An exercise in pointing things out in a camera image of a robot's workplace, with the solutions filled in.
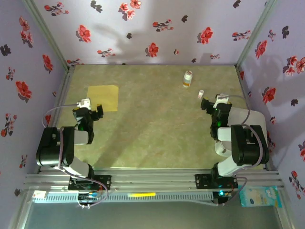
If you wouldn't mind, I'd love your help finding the grey right arm cable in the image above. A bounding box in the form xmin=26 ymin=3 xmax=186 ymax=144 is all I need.
xmin=185 ymin=94 xmax=266 ymax=207

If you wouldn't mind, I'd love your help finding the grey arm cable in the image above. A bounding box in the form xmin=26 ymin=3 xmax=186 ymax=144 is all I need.
xmin=185 ymin=94 xmax=266 ymax=207
xmin=42 ymin=104 xmax=109 ymax=209

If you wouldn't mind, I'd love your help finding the grey slotted cable duct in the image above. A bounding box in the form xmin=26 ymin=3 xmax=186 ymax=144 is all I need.
xmin=34 ymin=192 xmax=214 ymax=203

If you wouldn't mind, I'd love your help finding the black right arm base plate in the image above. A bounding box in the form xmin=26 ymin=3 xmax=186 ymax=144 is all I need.
xmin=194 ymin=173 xmax=239 ymax=190

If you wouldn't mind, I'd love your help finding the yellow paper sheet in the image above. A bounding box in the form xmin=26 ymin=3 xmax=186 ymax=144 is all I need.
xmin=86 ymin=85 xmax=119 ymax=112

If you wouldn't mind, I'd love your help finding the aluminium lower frame bar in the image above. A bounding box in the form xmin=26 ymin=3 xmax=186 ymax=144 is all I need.
xmin=9 ymin=188 xmax=36 ymax=229
xmin=276 ymin=189 xmax=296 ymax=229

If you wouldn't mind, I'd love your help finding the small white sticker label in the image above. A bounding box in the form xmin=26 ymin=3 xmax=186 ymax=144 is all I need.
xmin=32 ymin=190 xmax=47 ymax=200

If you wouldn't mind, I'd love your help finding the large white pill bottle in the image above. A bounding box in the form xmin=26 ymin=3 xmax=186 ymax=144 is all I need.
xmin=183 ymin=70 xmax=193 ymax=88

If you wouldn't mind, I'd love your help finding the small wired circuit board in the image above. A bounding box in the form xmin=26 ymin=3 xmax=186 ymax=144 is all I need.
xmin=77 ymin=191 xmax=103 ymax=201
xmin=213 ymin=190 xmax=233 ymax=198

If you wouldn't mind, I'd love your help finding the aluminium table side rail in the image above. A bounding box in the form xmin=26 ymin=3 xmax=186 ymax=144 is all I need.
xmin=235 ymin=66 xmax=278 ymax=172
xmin=35 ymin=68 xmax=74 ymax=174

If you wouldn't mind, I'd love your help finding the blue wet wipes pack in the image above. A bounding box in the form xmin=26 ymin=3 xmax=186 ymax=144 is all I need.
xmin=239 ymin=185 xmax=283 ymax=208

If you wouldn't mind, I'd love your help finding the long aluminium mounting rail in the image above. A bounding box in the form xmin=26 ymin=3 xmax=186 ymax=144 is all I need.
xmin=23 ymin=168 xmax=285 ymax=191

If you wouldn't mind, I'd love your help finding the yellow label strip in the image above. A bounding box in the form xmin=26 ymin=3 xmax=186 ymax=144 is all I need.
xmin=128 ymin=192 xmax=157 ymax=198

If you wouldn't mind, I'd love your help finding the aluminium corner post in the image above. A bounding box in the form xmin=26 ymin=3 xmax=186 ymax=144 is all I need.
xmin=22 ymin=0 xmax=73 ymax=72
xmin=235 ymin=0 xmax=279 ymax=70

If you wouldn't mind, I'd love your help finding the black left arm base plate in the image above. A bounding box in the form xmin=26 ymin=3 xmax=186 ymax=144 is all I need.
xmin=68 ymin=175 xmax=112 ymax=191

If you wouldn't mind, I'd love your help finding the grey left arm cable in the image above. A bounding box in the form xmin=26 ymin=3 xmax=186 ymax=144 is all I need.
xmin=42 ymin=104 xmax=109 ymax=209

